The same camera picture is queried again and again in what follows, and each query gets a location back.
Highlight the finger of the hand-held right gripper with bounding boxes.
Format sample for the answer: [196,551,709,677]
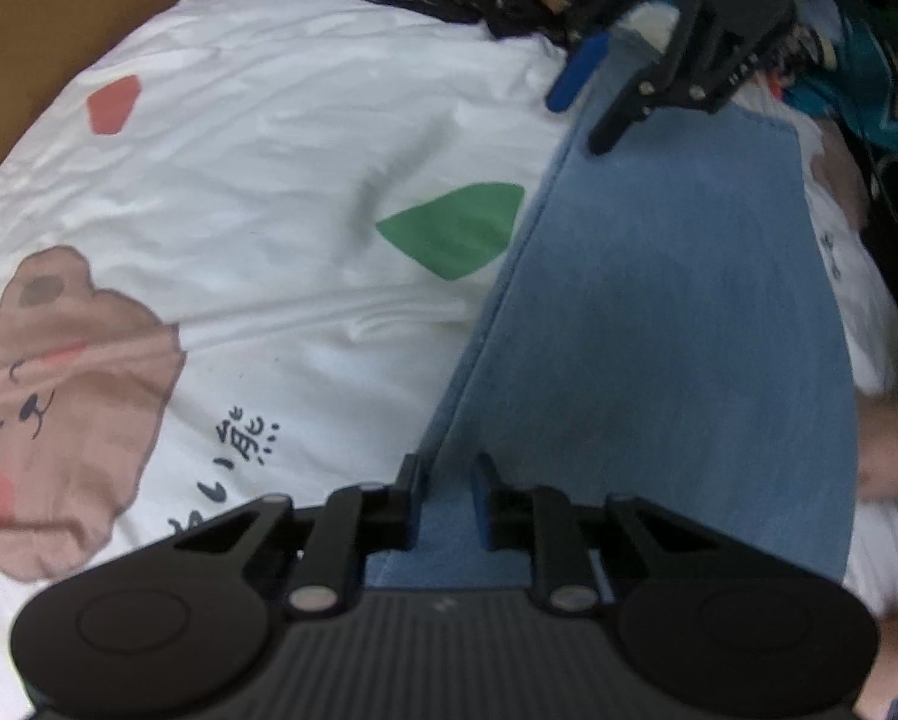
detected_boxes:
[590,0,742,155]
[546,0,652,110]

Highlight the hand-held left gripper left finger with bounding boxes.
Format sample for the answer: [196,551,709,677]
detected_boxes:
[170,454,427,616]

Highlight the teal cloth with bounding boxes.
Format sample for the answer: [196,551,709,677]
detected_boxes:
[782,0,898,158]

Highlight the blue denim pants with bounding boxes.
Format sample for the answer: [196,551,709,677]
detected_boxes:
[362,0,858,593]

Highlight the cream bear print bedsheet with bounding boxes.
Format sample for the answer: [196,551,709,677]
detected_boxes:
[0,0,898,720]

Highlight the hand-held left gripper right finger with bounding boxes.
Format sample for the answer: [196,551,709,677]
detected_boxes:
[473,454,727,612]

